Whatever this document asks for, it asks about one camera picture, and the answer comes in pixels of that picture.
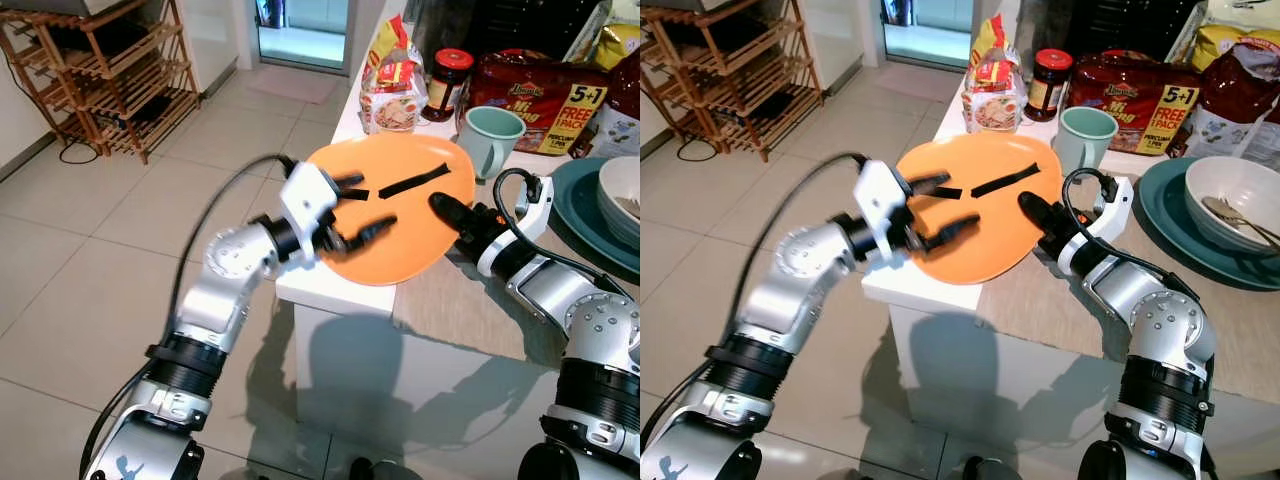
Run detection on wooden shelf rack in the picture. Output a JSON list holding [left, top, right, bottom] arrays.
[[640, 0, 824, 164], [0, 0, 202, 167]]

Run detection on yellow foil bag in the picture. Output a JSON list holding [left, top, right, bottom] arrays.
[[590, 22, 641, 71], [1188, 22, 1280, 73]]

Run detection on red lidded jar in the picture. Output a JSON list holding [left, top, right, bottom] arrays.
[[421, 47, 476, 124], [1023, 47, 1074, 124]]

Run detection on teal plate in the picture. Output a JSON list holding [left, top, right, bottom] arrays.
[[547, 157, 641, 278], [1138, 157, 1280, 292]]

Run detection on large black appliance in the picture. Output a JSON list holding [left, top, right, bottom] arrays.
[[1020, 0, 1206, 63], [410, 0, 603, 63]]

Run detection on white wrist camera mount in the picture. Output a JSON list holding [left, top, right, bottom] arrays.
[[853, 160, 914, 251], [477, 177, 555, 280], [1058, 177, 1137, 279], [277, 160, 341, 239]]

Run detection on red instant noodle multipack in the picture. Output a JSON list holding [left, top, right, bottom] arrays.
[[1060, 49, 1202, 157], [467, 49, 612, 157]]

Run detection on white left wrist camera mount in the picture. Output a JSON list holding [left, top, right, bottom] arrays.
[[853, 160, 914, 251], [277, 160, 341, 239]]

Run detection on pink door mat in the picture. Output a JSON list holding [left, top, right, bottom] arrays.
[[245, 65, 342, 107], [874, 64, 967, 105]]

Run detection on white table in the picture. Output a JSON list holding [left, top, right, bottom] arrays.
[[862, 0, 1280, 476], [275, 0, 641, 476]]

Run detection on orange plate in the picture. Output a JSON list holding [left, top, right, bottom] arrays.
[[895, 130, 1065, 287], [305, 133, 477, 288]]

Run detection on mint green mug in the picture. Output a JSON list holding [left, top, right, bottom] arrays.
[[1052, 105, 1120, 180], [458, 105, 528, 182]]

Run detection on dark red white bag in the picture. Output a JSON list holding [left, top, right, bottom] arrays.
[[592, 52, 641, 161], [1188, 40, 1280, 171]]

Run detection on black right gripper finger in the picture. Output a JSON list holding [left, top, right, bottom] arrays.
[[1017, 191, 1063, 237], [429, 192, 479, 239]]

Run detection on glass door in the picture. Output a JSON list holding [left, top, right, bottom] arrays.
[[254, 0, 352, 73], [879, 0, 977, 71]]

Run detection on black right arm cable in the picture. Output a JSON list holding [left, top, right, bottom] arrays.
[[492, 167, 604, 293], [1061, 167, 1203, 303]]

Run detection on black floor cable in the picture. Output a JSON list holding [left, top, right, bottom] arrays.
[[677, 135, 723, 164], [55, 138, 103, 167]]

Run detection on black strip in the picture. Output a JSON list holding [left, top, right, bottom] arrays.
[[377, 163, 453, 199], [970, 162, 1042, 199]]

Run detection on yellow red snack bag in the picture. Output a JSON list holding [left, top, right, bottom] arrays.
[[961, 14, 1030, 135], [359, 14, 430, 137]]

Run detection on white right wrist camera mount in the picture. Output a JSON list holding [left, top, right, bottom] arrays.
[[1058, 177, 1137, 279], [477, 177, 555, 280]]

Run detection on white bowl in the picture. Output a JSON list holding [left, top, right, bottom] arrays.
[[598, 156, 641, 248], [1185, 155, 1280, 257]]

